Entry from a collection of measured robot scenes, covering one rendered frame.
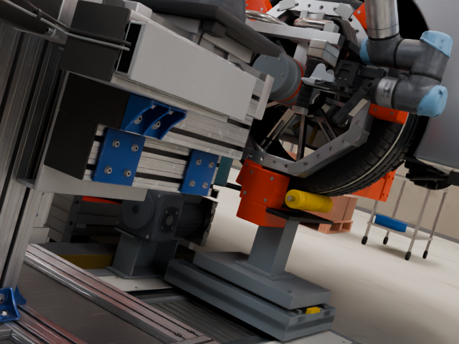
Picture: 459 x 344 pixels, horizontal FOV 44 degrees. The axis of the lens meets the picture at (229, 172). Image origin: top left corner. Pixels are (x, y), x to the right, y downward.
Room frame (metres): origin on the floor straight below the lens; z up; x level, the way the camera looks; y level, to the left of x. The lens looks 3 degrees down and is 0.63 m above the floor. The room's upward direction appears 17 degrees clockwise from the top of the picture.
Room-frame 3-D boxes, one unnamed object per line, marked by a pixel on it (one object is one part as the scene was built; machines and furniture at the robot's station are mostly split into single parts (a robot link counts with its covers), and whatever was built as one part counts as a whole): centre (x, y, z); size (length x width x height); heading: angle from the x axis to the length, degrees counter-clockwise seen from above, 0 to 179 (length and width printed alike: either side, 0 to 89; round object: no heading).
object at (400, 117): (1.65, -0.39, 0.85); 0.09 x 0.08 x 0.07; 56
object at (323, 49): (1.56, -0.15, 0.93); 0.09 x 0.05 x 0.05; 146
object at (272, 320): (1.98, -0.20, 0.13); 0.50 x 0.36 x 0.10; 56
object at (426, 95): (1.36, -0.38, 0.86); 0.11 x 0.08 x 0.09; 56
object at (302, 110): (1.53, -0.13, 0.83); 0.04 x 0.04 x 0.16
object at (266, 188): (1.85, -0.14, 0.48); 0.16 x 0.12 x 0.17; 146
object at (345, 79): (1.45, -0.25, 0.86); 0.12 x 0.08 x 0.09; 56
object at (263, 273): (1.96, -0.22, 0.32); 0.40 x 0.30 x 0.28; 56
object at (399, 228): (5.99, -1.91, 0.46); 0.98 x 0.57 x 0.93; 153
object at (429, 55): (1.38, -0.37, 0.95); 0.11 x 0.08 x 0.11; 46
